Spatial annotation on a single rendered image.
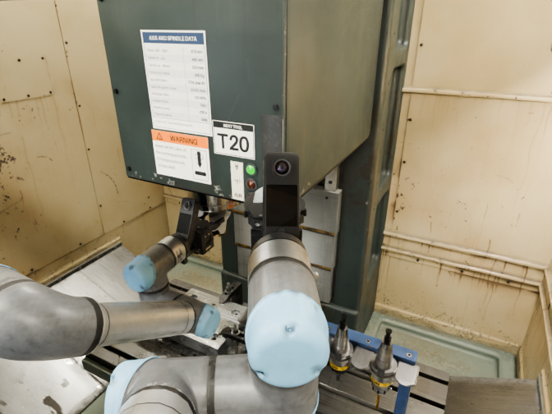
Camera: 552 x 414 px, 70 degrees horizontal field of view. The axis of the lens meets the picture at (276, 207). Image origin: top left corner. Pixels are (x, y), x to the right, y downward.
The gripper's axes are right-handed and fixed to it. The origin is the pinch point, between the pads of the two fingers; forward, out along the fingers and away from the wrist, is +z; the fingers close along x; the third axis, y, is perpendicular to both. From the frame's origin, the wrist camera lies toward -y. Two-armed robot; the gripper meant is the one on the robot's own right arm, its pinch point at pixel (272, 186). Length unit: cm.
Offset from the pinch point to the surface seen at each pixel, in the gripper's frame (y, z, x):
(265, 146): -2.7, 13.5, -0.6
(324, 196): 34, 73, 23
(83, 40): -17, 135, -79
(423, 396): 84, 25, 49
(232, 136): -3.7, 17.4, -7.3
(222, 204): 20.7, 38.0, -12.1
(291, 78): -15.5, 12.9, 4.0
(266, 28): -23.6, 13.5, -0.3
